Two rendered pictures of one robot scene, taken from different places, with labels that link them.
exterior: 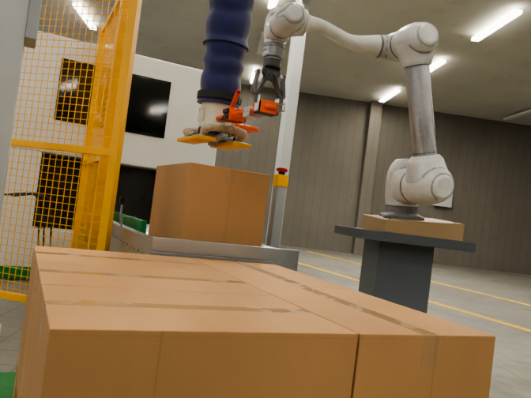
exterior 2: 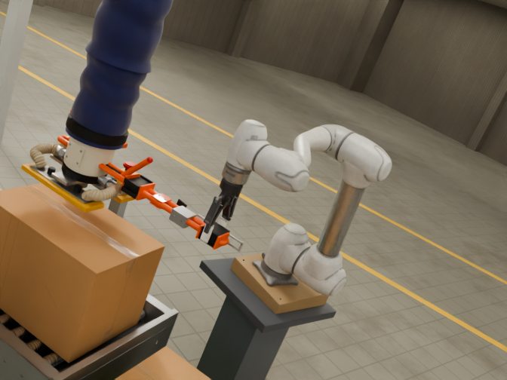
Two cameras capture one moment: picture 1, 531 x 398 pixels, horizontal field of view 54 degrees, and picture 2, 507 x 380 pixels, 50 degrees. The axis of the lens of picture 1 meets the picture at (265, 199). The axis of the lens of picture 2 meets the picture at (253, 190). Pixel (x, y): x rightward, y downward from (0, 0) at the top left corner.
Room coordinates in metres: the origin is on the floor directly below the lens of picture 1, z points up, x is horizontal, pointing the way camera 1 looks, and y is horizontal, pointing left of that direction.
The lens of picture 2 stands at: (0.85, 1.16, 2.01)
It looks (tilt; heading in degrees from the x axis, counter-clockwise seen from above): 19 degrees down; 317
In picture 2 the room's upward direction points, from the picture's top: 22 degrees clockwise
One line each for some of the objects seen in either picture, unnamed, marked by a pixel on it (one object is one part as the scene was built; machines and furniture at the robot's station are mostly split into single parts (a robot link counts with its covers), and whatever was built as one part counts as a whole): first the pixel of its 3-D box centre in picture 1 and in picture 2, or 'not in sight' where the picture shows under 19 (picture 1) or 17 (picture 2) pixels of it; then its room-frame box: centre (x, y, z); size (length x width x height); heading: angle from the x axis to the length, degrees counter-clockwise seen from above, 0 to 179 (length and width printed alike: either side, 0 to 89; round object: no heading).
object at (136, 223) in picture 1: (113, 218); not in sight; (3.59, 1.02, 0.60); 1.60 x 0.11 x 0.09; 25
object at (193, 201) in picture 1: (205, 208); (65, 262); (2.66, 0.30, 0.75); 0.60 x 0.40 x 0.40; 26
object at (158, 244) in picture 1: (228, 250); (122, 345); (2.33, 0.13, 0.58); 0.70 x 0.03 x 0.06; 115
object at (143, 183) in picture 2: (234, 115); (138, 186); (2.47, 0.20, 1.21); 0.10 x 0.08 x 0.06; 116
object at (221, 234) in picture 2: (265, 107); (212, 235); (2.16, 0.05, 1.20); 0.08 x 0.07 x 0.05; 26
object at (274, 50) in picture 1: (273, 52); (236, 173); (2.17, 0.04, 1.44); 0.09 x 0.09 x 0.06
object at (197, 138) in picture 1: (195, 137); (63, 182); (2.66, 0.39, 1.11); 0.34 x 0.10 x 0.05; 26
